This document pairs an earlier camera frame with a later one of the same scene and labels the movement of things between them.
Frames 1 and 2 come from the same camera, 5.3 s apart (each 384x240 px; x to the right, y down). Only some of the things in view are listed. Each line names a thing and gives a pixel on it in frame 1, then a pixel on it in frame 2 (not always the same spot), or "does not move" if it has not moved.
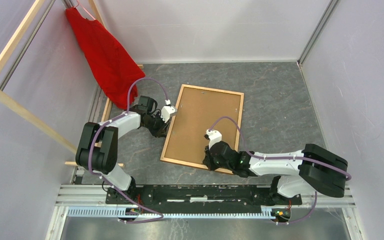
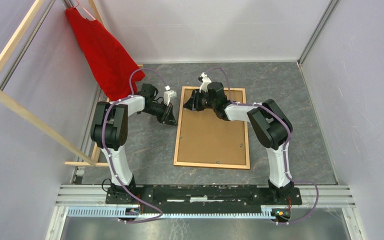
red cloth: [114, 72] does not move
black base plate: [198, 197] does not move
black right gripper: [207, 161] -> [193, 103]
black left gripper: [161, 132] -> [167, 117]
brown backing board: [198, 110] does not move
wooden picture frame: [179, 94] -> [227, 166]
